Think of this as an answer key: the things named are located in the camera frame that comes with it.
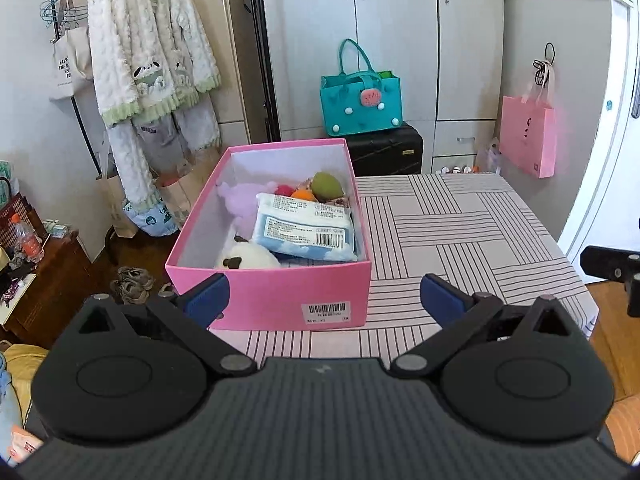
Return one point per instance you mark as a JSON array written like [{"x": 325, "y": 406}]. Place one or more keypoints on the green soft toy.
[{"x": 327, "y": 185}]

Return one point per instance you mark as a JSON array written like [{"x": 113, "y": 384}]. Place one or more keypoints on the teal felt handbag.
[{"x": 360, "y": 110}]

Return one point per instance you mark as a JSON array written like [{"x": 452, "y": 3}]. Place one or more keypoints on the pink paper bag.
[{"x": 527, "y": 135}]

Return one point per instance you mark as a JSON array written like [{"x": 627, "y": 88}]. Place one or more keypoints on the pink cardboard box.
[{"x": 270, "y": 295}]

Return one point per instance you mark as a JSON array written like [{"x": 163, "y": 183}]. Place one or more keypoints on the pink soft toy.
[{"x": 286, "y": 189}]

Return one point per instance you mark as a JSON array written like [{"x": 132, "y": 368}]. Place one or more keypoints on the orange soft toy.
[{"x": 302, "y": 195}]

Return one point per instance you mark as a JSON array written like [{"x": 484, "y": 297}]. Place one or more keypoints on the black coat rack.
[{"x": 82, "y": 125}]

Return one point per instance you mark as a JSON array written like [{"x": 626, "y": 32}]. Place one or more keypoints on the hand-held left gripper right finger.
[{"x": 442, "y": 300}]

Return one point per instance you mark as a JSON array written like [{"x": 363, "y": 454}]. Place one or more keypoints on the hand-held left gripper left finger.
[{"x": 207, "y": 300}]

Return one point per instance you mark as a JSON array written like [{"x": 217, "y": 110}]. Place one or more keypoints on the purple plush toy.
[{"x": 242, "y": 200}]

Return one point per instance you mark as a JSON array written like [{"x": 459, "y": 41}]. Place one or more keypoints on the plastic bottle orange label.
[{"x": 27, "y": 240}]

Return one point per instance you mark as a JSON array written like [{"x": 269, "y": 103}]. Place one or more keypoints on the white wardrobe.
[{"x": 400, "y": 25}]

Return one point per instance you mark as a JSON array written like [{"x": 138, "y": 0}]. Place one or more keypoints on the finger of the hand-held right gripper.
[{"x": 607, "y": 262}]

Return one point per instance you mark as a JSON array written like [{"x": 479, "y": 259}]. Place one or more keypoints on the bed blanket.
[{"x": 25, "y": 370}]

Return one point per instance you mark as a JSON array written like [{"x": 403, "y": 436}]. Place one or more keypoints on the pink packet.
[{"x": 25, "y": 442}]

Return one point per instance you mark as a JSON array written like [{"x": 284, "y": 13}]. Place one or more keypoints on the white door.
[{"x": 600, "y": 110}]

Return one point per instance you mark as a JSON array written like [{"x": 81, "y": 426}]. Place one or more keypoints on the green white tissue pack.
[{"x": 4, "y": 180}]

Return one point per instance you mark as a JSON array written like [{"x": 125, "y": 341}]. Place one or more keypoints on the white fluffy jacket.
[{"x": 145, "y": 35}]

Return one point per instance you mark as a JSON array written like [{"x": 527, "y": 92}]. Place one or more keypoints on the black suitcase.
[{"x": 390, "y": 152}]

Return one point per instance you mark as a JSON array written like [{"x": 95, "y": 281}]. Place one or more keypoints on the white plush toy brown tail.
[{"x": 255, "y": 255}]

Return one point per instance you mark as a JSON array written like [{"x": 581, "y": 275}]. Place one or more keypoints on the grey pajama pants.
[{"x": 130, "y": 160}]

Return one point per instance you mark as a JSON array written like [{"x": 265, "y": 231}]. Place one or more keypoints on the blue white bag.
[{"x": 150, "y": 220}]

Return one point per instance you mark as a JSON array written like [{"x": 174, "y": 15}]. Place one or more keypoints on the white tote bag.
[{"x": 67, "y": 70}]

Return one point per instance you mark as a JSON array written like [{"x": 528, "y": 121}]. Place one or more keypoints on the light blue tissue pack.
[{"x": 300, "y": 230}]

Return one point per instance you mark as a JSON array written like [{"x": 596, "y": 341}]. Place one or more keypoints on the striped tablecloth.
[{"x": 450, "y": 230}]

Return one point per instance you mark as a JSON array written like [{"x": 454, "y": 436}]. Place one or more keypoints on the kraft paper bag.
[{"x": 185, "y": 195}]

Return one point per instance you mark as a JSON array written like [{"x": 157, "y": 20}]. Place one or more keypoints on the grey sneaker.
[
  {"x": 137, "y": 277},
  {"x": 127, "y": 294}
]

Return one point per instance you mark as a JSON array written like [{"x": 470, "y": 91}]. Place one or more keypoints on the wooden nightstand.
[{"x": 55, "y": 285}]

